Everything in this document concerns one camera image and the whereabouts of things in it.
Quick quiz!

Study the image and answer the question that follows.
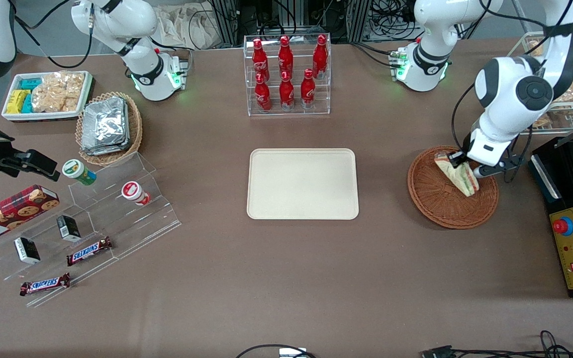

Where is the black looped cable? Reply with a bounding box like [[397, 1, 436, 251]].
[[236, 344, 317, 358]]

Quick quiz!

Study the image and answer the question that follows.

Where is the white rectangular snack tray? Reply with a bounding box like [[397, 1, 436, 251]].
[[1, 71, 94, 122]]

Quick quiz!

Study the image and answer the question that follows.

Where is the slanted aluminium frame post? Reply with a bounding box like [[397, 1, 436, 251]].
[[511, 0, 534, 34]]

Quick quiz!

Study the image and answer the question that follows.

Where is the beige plastic serving tray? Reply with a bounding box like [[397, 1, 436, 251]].
[[247, 148, 360, 220]]

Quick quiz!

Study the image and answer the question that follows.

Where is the brown Snickers bar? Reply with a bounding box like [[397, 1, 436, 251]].
[[66, 237, 113, 267], [20, 272, 71, 297]]

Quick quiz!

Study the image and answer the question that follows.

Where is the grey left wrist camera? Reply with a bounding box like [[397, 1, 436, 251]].
[[473, 154, 524, 179]]

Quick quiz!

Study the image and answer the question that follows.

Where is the tangled black cable bundle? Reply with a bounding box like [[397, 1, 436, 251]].
[[370, 0, 419, 41]]

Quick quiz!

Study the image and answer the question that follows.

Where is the round brown wicker basket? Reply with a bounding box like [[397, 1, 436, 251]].
[[407, 145, 499, 230]]

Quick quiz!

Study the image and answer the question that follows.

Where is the beige crumpled cloth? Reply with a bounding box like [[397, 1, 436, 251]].
[[155, 4, 218, 50]]

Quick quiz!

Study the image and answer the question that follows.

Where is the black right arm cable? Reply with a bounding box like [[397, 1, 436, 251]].
[[12, 0, 94, 69]]

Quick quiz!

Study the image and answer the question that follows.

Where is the green lidded snack cup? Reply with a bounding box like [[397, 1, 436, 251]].
[[62, 159, 97, 186]]

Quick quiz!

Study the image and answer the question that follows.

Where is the clear acrylic stepped shelf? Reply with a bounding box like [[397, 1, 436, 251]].
[[0, 152, 183, 308]]

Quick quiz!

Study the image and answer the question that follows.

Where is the black coiled cable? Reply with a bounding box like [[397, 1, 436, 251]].
[[453, 330, 573, 358]]

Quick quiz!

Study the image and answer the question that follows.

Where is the black cable connector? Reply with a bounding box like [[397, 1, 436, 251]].
[[421, 345, 457, 358]]

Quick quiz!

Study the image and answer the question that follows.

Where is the red tartan cookie box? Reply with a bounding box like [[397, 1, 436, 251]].
[[0, 184, 60, 246]]

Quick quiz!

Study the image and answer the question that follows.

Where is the black machine housing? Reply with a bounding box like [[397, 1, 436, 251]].
[[529, 137, 573, 299]]

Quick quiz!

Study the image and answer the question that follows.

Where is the oval wicker basket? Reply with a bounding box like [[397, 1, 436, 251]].
[[76, 91, 143, 166]]

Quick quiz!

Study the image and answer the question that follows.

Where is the clear bag of crackers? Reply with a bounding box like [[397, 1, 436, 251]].
[[31, 71, 86, 113]]

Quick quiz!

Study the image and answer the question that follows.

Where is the red cola bottle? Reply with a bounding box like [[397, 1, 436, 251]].
[[300, 69, 316, 109], [313, 35, 328, 79], [279, 71, 295, 111], [252, 39, 270, 83], [255, 73, 272, 113], [278, 36, 294, 80]]

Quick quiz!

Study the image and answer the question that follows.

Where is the yellow snack pack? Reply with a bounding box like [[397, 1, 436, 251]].
[[6, 89, 31, 114]]

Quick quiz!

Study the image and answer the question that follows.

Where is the triangular sandwich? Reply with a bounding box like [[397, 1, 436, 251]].
[[434, 152, 480, 197]]

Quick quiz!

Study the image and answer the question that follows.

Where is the clear acrylic bottle rack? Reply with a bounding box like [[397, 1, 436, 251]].
[[243, 34, 332, 116]]

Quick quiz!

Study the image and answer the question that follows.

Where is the red lidded snack cup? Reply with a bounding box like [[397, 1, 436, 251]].
[[121, 181, 151, 206]]

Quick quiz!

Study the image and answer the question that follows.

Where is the small black box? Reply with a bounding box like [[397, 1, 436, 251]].
[[57, 215, 82, 243], [14, 237, 41, 265]]

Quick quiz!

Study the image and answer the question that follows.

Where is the silver foil packet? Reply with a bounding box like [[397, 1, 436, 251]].
[[83, 97, 130, 149], [81, 139, 131, 157]]

